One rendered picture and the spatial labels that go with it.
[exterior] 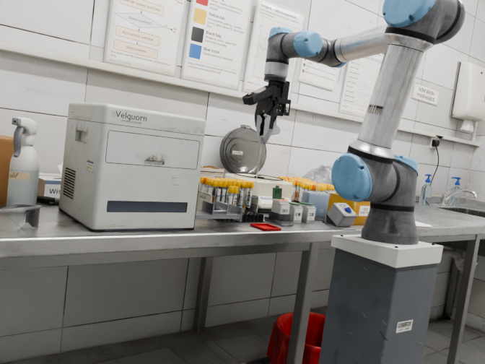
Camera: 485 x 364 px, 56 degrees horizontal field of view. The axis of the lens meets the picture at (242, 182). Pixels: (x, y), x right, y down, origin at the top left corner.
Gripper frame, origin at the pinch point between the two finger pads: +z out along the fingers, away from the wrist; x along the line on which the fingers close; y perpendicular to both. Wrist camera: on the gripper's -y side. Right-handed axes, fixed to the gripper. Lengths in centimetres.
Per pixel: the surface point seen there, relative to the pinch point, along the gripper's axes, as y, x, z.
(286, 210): 9.6, -5.6, 22.0
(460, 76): 209, 46, -61
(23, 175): -67, 12, 17
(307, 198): 27.7, 2.4, 18.9
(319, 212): 33.6, 0.7, 23.9
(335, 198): 41.3, 0.2, 18.2
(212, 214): -22.1, -8.7, 22.8
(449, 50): 196, 50, -75
